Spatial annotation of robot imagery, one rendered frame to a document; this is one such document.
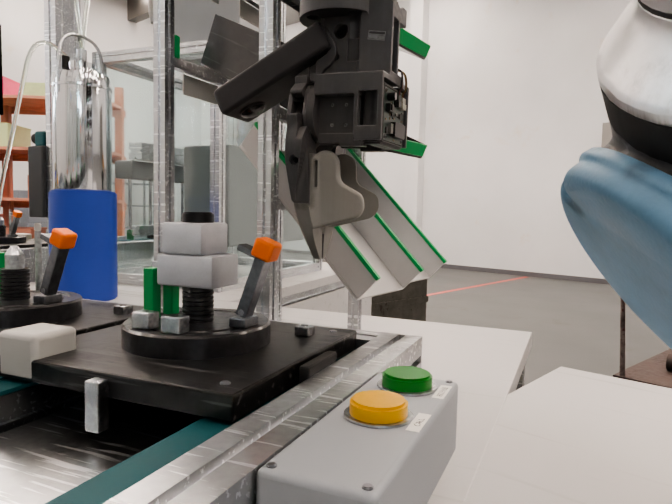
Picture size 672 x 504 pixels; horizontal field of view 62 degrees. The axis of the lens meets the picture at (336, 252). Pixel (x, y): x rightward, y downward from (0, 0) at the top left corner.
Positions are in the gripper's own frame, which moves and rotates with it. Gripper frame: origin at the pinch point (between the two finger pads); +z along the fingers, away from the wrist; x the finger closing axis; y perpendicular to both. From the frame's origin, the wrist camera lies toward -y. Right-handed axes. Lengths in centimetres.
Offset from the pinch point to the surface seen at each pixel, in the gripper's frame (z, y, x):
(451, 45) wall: -295, -223, 1033
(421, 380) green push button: 9.7, 11.2, -3.0
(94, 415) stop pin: 13.0, -11.3, -13.7
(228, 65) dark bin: -22.0, -25.2, 23.4
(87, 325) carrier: 10.5, -26.1, -0.6
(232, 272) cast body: 3.4, -8.7, 0.7
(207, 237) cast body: 0.0, -10.0, -1.6
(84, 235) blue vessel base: 7, -86, 54
